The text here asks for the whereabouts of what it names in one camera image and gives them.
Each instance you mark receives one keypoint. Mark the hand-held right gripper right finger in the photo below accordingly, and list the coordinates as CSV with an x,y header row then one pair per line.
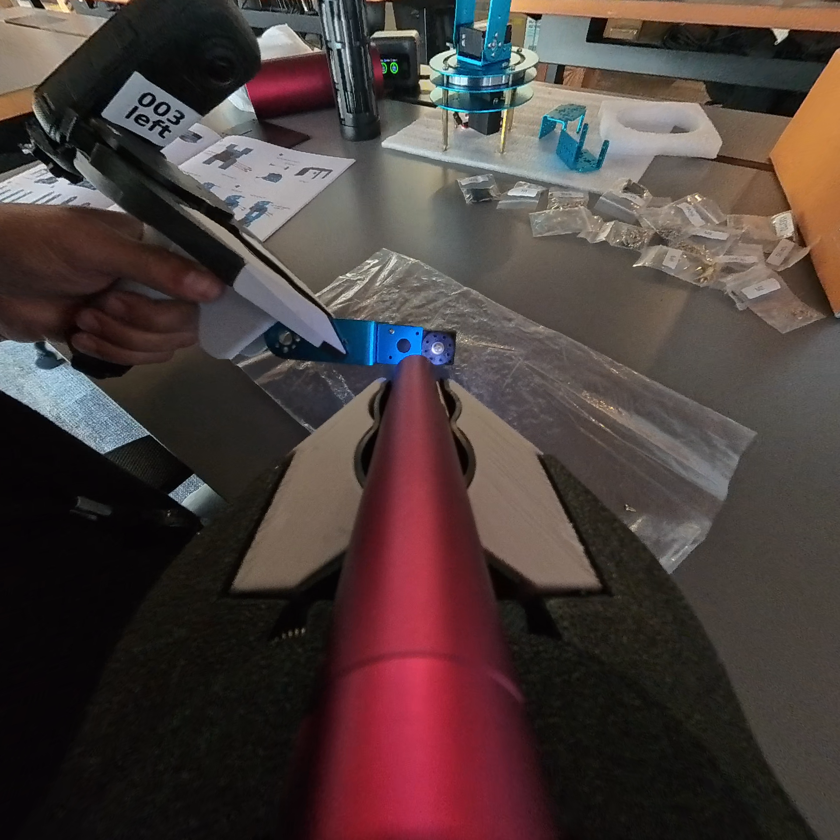
x,y
525,518

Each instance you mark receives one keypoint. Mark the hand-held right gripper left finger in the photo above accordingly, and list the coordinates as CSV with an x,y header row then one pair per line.
x,y
302,518

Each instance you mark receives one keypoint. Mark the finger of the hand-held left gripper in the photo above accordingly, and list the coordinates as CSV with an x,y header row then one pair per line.
x,y
229,226
282,302

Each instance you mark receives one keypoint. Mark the blue metal servo bracket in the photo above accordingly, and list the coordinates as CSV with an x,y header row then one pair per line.
x,y
394,341

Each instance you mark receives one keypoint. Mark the red electric screwdriver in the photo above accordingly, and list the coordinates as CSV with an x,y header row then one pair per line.
x,y
426,590

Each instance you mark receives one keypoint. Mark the blue toy robot arm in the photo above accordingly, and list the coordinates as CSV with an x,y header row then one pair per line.
x,y
482,65

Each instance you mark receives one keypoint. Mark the grey desk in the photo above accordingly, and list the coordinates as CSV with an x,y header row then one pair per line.
x,y
426,216

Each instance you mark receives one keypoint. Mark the person's left hand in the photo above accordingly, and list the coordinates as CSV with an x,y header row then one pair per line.
x,y
59,269

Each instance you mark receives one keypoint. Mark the white instruction booklet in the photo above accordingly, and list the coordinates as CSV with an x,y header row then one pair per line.
x,y
295,177

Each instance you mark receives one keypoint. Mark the dark red flat card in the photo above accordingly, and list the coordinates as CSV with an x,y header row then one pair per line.
x,y
285,136

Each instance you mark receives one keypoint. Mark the clear plastic bag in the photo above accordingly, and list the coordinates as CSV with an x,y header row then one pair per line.
x,y
558,407

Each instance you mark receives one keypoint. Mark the beige table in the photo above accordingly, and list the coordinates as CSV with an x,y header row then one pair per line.
x,y
33,59

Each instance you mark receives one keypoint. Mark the red metal tube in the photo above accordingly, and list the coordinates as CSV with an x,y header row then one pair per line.
x,y
289,82

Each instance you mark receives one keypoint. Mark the black mesh chair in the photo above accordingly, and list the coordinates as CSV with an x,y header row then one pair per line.
x,y
157,472

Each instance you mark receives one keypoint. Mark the black patterned cylinder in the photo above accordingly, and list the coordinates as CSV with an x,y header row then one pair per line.
x,y
351,72

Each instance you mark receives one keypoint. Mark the person's black clothing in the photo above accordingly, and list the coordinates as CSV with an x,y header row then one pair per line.
x,y
65,590

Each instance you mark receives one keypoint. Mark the black device green display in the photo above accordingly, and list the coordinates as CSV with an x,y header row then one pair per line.
x,y
407,49

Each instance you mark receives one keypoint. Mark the white foam sheet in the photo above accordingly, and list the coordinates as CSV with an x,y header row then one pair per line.
x,y
525,154

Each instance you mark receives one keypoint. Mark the pile of small screw bags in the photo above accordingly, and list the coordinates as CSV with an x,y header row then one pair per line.
x,y
669,259

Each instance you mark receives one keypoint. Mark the white foam tray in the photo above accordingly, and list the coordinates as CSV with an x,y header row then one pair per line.
x,y
702,134

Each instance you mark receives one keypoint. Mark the brown cardboard box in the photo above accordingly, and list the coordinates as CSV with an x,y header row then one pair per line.
x,y
814,197

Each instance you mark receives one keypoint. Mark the wooden-top table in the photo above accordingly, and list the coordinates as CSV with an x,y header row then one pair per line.
x,y
689,13

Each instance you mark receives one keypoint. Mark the blue metal U bracket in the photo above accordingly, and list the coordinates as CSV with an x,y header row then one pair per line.
x,y
581,157
558,117

